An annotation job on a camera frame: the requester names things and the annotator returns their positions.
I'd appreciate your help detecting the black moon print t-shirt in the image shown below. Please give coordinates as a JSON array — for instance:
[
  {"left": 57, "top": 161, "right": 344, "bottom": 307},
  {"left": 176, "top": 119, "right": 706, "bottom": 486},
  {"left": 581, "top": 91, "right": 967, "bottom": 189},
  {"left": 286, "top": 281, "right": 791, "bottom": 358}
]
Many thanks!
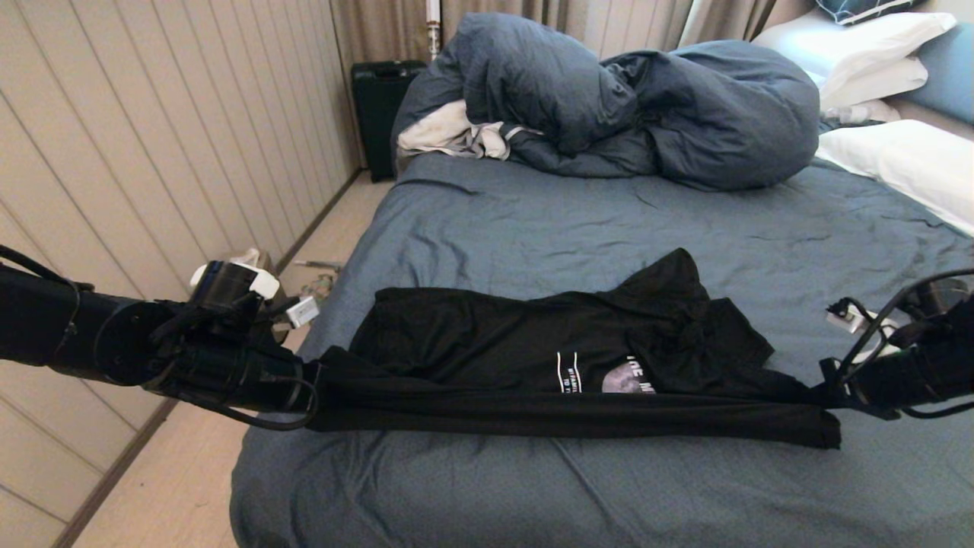
[{"left": 308, "top": 249, "right": 842, "bottom": 450}]

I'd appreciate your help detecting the beige trash bin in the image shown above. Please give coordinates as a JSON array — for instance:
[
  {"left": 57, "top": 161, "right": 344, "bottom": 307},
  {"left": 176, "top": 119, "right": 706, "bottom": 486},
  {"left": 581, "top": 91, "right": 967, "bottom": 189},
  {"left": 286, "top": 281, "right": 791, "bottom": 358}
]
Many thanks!
[{"left": 255, "top": 250, "right": 290, "bottom": 343}]

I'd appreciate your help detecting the multicoloured rag mop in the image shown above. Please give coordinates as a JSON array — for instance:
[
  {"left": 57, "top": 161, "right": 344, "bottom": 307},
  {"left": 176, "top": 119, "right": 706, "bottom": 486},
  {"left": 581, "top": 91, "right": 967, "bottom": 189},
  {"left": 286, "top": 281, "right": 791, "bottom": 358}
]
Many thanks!
[{"left": 293, "top": 260, "right": 343, "bottom": 305}]

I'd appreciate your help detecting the long white pillow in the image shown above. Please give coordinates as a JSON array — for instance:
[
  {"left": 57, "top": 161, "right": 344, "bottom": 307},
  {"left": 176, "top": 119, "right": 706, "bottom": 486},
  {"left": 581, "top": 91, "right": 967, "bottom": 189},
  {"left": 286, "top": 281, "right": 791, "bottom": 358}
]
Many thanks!
[{"left": 814, "top": 120, "right": 974, "bottom": 238}]

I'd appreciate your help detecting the black suitcase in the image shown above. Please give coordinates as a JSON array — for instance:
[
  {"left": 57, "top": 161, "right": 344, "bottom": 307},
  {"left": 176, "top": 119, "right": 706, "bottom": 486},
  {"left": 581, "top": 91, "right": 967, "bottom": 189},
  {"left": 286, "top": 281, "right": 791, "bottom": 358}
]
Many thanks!
[{"left": 350, "top": 61, "right": 427, "bottom": 183}]

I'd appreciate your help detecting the flat white pillow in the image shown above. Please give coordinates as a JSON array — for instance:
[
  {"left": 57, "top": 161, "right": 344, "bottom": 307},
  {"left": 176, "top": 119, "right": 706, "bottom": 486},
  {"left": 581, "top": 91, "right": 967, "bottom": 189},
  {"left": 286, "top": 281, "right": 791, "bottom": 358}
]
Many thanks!
[{"left": 818, "top": 57, "right": 929, "bottom": 115}]

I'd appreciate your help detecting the white crumpled cloth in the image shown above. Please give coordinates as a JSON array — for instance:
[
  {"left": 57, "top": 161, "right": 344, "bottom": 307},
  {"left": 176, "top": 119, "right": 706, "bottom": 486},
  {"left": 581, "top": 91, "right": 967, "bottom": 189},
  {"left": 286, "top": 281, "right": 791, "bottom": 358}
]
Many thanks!
[{"left": 397, "top": 99, "right": 545, "bottom": 162}]

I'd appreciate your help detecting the blue bed sheet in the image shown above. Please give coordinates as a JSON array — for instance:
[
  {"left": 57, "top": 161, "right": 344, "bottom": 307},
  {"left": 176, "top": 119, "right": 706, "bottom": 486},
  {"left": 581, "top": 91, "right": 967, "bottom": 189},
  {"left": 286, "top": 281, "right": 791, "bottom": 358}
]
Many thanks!
[{"left": 228, "top": 152, "right": 974, "bottom": 548}]

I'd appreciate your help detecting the light blue headboard cushion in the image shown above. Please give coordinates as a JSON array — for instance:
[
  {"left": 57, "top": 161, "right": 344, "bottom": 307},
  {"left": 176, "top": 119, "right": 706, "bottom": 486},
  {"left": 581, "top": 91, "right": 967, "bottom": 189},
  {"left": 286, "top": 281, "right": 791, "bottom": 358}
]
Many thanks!
[{"left": 906, "top": 23, "right": 974, "bottom": 126}]

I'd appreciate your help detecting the dark blue duvet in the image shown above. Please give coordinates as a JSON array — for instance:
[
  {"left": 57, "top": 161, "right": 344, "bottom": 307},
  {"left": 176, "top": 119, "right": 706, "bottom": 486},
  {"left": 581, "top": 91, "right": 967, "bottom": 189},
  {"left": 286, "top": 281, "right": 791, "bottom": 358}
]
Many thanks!
[{"left": 392, "top": 11, "right": 823, "bottom": 193}]

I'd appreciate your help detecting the beige curtain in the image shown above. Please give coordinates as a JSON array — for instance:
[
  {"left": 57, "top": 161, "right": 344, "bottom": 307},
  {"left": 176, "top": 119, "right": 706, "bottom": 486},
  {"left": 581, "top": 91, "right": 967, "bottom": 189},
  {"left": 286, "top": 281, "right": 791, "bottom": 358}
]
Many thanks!
[{"left": 331, "top": 0, "right": 777, "bottom": 73}]

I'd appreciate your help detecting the dark patterned cushion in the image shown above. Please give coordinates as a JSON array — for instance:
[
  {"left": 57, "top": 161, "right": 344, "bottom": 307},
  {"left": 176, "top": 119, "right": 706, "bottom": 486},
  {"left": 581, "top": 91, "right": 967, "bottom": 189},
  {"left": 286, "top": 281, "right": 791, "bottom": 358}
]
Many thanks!
[{"left": 810, "top": 0, "right": 925, "bottom": 27}]

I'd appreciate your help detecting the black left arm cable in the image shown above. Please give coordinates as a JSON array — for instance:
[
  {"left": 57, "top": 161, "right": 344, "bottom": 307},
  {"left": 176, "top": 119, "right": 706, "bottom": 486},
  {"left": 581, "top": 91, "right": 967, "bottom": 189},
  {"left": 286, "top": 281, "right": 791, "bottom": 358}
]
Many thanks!
[{"left": 145, "top": 373, "right": 319, "bottom": 432}]

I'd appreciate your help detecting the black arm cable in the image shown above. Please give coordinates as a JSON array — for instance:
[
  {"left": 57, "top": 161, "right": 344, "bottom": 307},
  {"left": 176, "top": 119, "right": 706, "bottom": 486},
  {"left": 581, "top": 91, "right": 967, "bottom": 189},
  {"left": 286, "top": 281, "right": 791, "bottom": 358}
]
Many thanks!
[
  {"left": 826, "top": 268, "right": 974, "bottom": 419},
  {"left": 145, "top": 373, "right": 319, "bottom": 432}
]

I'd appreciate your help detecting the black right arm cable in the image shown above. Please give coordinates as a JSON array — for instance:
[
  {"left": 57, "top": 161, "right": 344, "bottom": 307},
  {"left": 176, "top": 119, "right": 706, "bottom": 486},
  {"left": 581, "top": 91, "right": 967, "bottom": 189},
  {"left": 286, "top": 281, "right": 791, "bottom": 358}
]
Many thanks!
[{"left": 826, "top": 268, "right": 974, "bottom": 419}]

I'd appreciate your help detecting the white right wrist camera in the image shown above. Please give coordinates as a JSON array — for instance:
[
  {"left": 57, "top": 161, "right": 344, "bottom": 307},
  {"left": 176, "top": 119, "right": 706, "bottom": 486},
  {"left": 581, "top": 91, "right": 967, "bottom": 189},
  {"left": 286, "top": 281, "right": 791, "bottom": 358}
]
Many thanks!
[{"left": 826, "top": 298, "right": 899, "bottom": 362}]

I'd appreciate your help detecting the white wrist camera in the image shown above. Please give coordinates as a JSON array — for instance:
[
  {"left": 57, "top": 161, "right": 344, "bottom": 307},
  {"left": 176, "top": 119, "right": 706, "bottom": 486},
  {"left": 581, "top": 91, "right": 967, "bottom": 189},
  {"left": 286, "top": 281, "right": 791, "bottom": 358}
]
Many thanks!
[
  {"left": 285, "top": 295, "right": 320, "bottom": 330},
  {"left": 826, "top": 298, "right": 899, "bottom": 362}
]

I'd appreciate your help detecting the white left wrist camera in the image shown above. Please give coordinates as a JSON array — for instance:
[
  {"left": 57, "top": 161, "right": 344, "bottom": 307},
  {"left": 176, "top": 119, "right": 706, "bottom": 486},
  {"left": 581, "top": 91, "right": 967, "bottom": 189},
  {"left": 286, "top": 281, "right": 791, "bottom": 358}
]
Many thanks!
[{"left": 285, "top": 295, "right": 320, "bottom": 330}]

